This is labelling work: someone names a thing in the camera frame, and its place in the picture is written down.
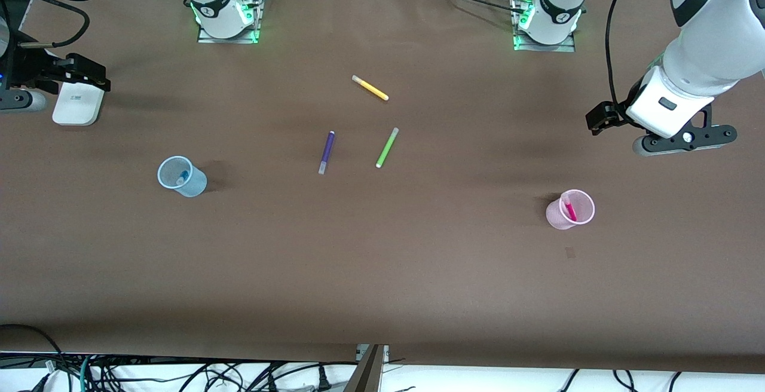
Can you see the pink marker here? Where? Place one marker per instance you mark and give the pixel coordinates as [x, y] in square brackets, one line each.
[571, 211]

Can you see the green marker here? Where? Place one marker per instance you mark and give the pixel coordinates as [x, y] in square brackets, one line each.
[386, 148]

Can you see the blue marker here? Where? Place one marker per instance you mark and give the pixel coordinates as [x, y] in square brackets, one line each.
[184, 175]

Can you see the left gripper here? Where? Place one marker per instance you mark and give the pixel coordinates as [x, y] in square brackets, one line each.
[611, 114]

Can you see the pink mesh cup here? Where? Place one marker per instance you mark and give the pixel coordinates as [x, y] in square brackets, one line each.
[553, 219]

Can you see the black power plug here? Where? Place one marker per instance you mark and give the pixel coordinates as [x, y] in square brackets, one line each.
[324, 380]

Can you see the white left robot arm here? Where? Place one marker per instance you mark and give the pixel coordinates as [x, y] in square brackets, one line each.
[717, 51]

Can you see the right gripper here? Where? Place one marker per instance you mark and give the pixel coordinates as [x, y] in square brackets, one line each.
[31, 64]

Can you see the purple marker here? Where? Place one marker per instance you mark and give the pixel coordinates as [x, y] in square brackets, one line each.
[327, 150]

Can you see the brown table cover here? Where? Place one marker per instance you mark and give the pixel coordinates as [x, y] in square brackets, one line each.
[382, 272]

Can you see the aluminium table leg profile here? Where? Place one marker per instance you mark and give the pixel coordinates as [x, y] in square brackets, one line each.
[367, 374]

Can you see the yellow marker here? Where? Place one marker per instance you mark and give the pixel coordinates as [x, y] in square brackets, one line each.
[372, 88]

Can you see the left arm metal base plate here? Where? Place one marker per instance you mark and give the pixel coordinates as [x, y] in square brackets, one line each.
[544, 48]

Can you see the blue mesh cup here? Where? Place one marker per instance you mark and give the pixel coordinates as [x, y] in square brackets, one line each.
[194, 187]

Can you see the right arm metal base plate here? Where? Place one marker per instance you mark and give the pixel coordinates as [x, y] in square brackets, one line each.
[227, 40]

